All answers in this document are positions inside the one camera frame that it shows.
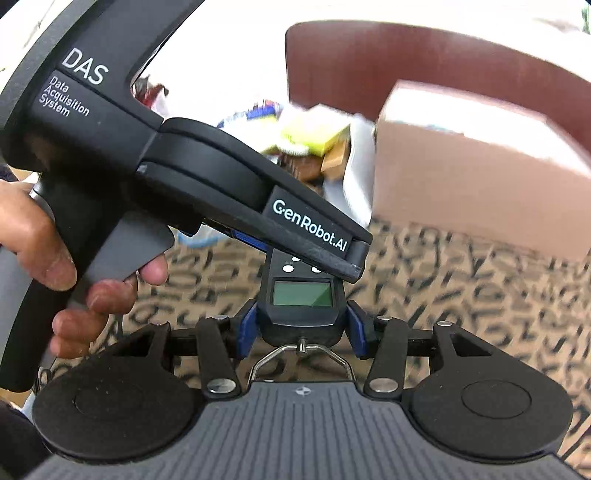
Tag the dark brown wooden headboard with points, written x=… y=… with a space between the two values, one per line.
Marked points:
x=415 y=55

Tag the white cloth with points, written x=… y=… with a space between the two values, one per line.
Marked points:
x=360 y=184

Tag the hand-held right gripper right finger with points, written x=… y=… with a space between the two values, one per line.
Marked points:
x=358 y=332

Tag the person's left hand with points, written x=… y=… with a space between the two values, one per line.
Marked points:
x=32 y=230

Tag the small brown cardboard box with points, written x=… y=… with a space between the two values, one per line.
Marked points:
x=334 y=159

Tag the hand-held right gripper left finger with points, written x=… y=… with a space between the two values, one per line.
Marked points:
x=245 y=332

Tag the patterned brown blanket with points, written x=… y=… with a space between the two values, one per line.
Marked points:
x=461 y=295

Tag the black digital scale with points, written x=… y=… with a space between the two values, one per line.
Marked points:
x=300 y=318

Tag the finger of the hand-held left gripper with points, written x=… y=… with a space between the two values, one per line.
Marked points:
x=318 y=226

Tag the large cardboard box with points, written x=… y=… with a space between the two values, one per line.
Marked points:
x=471 y=175

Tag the blue white packet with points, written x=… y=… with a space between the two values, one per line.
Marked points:
x=251 y=114

